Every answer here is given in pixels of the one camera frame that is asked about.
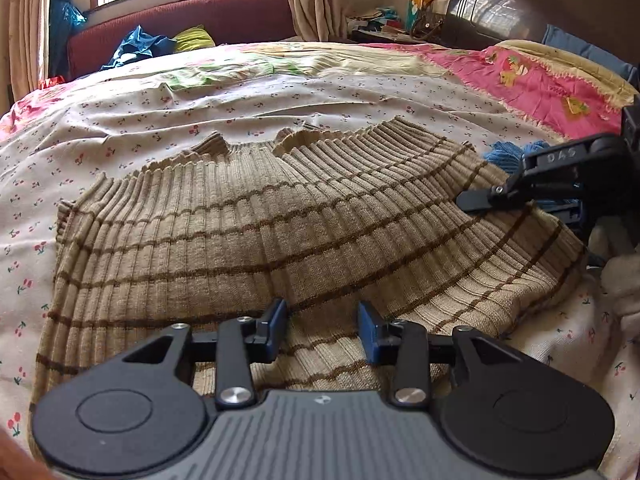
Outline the blue plastic bag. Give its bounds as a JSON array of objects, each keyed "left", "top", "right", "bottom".
[{"left": 49, "top": 0, "right": 87, "bottom": 80}]

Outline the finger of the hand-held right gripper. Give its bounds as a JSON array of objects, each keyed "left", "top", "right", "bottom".
[
  {"left": 456, "top": 169, "right": 540, "bottom": 213},
  {"left": 567, "top": 199, "right": 602, "bottom": 267}
]

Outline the white cherry print bedsheet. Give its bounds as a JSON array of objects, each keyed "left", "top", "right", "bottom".
[{"left": 0, "top": 42, "right": 640, "bottom": 480}]

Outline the maroon sofa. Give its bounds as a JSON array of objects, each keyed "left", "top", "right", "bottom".
[{"left": 67, "top": 0, "right": 297, "bottom": 81}]

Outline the cluttered bedside table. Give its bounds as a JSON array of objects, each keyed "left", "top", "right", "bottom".
[{"left": 346, "top": 0, "right": 451, "bottom": 45}]

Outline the dark wooden headboard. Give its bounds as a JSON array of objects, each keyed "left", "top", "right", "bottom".
[{"left": 440, "top": 0, "right": 640, "bottom": 68}]

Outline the blue pillow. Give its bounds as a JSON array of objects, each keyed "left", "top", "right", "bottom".
[{"left": 541, "top": 24, "right": 640, "bottom": 87}]

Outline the blue knitted garment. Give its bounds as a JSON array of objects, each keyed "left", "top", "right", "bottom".
[{"left": 486, "top": 140, "right": 583, "bottom": 227}]

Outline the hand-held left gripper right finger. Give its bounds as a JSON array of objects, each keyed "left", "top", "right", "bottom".
[{"left": 356, "top": 300, "right": 522, "bottom": 407}]

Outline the beige striped ribbed sweater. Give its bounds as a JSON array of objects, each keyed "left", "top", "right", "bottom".
[{"left": 30, "top": 116, "right": 590, "bottom": 456}]

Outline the brown handbag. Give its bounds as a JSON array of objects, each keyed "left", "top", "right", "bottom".
[{"left": 410, "top": 0, "right": 452, "bottom": 42}]

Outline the pink printed blanket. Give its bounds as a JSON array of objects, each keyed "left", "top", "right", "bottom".
[{"left": 425, "top": 44, "right": 637, "bottom": 142}]

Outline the blue cloth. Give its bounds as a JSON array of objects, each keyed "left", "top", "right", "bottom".
[{"left": 101, "top": 26, "right": 177, "bottom": 71}]

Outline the pale green yellow bed cover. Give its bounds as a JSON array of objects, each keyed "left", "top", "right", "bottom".
[{"left": 165, "top": 41, "right": 441, "bottom": 92}]

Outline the yellow-green cloth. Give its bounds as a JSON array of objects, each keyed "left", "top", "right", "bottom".
[{"left": 172, "top": 25, "right": 217, "bottom": 54}]

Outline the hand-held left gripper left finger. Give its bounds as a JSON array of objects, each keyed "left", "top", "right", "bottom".
[{"left": 122, "top": 298, "right": 289, "bottom": 409}]

